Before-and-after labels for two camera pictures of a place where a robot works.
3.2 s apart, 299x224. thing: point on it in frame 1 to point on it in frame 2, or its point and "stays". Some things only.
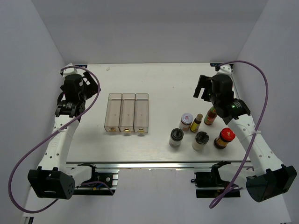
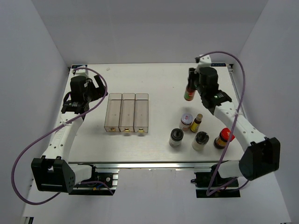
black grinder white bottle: x=202 y=138 stays
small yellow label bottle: x=195 y=125 stays
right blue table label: x=214 y=64 stays
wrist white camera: x=225 y=69 to x=203 y=61
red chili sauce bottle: x=210 y=116 to x=190 y=90
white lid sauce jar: x=186 y=120 stays
